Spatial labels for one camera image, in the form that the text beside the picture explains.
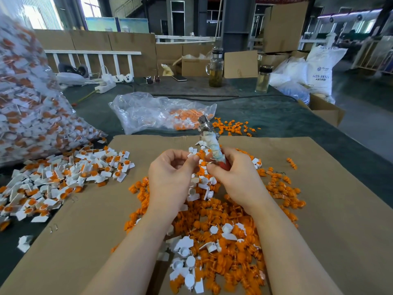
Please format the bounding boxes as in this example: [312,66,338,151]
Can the person's right hand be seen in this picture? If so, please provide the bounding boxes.
[207,148,274,213]

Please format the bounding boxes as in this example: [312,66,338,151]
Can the person's left hand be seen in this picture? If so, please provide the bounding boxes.
[147,148,200,214]

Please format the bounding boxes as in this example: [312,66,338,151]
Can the silver red-handled pliers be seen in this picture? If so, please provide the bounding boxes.
[196,115,232,171]

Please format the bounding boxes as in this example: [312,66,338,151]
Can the pile of orange and white parts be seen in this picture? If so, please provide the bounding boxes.
[111,140,307,295]

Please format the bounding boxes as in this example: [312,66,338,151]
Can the pile of assembled white-orange parts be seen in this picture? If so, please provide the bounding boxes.
[0,141,136,252]

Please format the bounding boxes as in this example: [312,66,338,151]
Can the person's left forearm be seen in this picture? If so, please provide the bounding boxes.
[81,207,176,295]

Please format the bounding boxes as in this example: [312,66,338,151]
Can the person's right forearm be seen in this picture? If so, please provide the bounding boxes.
[251,202,343,295]

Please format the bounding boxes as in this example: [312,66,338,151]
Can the scatter of orange offcuts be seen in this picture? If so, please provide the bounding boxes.
[212,118,261,138]

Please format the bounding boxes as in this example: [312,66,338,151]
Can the small clear plastic bag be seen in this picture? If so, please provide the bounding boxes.
[108,91,217,134]

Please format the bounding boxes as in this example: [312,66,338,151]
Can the glass bottle with black lid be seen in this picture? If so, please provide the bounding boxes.
[255,65,273,93]

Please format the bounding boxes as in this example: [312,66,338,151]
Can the open brown cardboard box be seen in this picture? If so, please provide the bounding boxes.
[297,94,346,128]

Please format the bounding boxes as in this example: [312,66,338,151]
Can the brown cardboard sheet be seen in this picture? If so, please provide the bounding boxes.
[199,136,393,295]
[0,134,203,295]

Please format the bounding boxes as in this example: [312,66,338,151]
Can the clear blue plastic bag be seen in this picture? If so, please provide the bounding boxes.
[269,57,310,105]

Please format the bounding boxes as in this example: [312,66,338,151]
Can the white power strip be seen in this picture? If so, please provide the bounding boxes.
[84,72,134,94]

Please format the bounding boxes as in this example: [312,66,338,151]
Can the open cardboard box with paper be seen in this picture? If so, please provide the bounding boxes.
[171,53,211,78]

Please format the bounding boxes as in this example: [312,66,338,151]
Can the glass tea jar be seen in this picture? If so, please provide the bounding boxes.
[206,46,225,89]

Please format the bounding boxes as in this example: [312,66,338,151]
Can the flat brown cardboard panel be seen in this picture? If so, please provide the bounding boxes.
[224,50,259,79]

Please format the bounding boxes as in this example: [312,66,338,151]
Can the white woven sack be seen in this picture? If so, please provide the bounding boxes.
[305,34,348,105]

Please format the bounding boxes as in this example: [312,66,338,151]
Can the row of upright cardboard sheets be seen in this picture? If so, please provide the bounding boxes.
[34,29,216,78]

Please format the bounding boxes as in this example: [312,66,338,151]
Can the white oval plastic device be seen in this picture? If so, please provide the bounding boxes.
[55,72,88,86]

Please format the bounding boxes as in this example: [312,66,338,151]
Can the large clear bag of seals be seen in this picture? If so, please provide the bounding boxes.
[0,14,106,165]

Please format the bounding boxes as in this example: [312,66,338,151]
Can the dark steel pillar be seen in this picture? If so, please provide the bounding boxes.
[221,0,257,52]

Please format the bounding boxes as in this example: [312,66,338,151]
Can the tall brown cardboard box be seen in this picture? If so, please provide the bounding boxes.
[262,1,309,53]

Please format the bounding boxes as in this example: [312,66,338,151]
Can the white metal rack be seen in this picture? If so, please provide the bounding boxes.
[350,36,393,74]

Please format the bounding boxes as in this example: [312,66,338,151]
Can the white railing frame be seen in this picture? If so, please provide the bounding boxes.
[44,50,142,77]

